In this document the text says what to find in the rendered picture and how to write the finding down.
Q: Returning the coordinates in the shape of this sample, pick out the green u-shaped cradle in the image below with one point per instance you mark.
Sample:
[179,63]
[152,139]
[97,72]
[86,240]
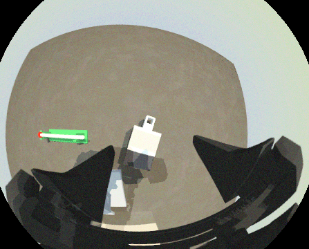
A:
[69,132]

